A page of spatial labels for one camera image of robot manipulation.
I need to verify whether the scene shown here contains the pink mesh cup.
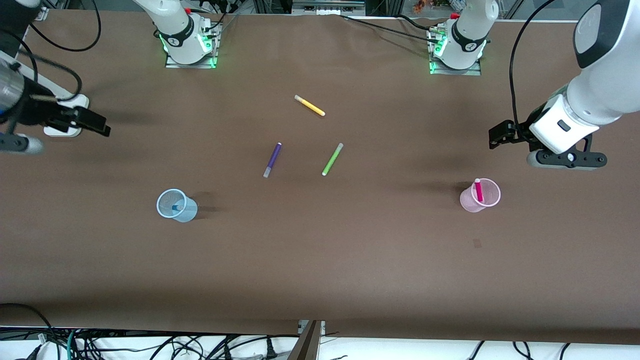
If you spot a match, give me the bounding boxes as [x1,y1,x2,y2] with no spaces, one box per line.
[459,178,501,213]

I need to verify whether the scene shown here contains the blue mesh cup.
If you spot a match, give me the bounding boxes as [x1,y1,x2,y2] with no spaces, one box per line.
[156,188,199,223]

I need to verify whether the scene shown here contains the orange small objects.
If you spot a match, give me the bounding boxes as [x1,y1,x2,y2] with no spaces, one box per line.
[412,0,451,13]

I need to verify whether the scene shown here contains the green marker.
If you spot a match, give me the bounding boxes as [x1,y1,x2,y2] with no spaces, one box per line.
[321,143,345,177]

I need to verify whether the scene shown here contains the purple marker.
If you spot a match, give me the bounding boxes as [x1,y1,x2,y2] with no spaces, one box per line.
[263,142,283,179]

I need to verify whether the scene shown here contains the yellow marker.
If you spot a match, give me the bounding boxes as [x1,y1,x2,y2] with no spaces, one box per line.
[294,94,326,117]

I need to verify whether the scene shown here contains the grey metal power strip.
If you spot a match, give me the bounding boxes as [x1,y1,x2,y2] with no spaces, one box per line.
[292,0,367,16]

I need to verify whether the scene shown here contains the brown wooden beam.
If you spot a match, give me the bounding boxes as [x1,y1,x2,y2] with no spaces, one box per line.
[286,320,323,360]

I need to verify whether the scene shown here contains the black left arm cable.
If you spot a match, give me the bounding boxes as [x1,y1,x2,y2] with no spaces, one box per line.
[509,0,558,138]

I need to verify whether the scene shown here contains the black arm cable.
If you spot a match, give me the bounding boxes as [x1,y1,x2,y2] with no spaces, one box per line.
[509,0,558,138]
[0,0,102,101]

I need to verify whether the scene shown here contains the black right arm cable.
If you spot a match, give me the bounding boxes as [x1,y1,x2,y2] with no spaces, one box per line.
[0,0,102,101]

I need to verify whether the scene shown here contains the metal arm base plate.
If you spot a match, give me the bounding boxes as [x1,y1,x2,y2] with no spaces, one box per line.
[429,59,482,77]
[165,54,219,69]

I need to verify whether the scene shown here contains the black cable on table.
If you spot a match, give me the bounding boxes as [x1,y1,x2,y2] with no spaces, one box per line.
[340,14,441,45]

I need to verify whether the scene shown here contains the black floor cable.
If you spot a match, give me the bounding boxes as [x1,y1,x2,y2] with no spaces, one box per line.
[0,302,56,351]

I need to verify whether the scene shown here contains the teal cable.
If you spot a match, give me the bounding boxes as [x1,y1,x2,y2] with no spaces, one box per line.
[66,329,81,360]

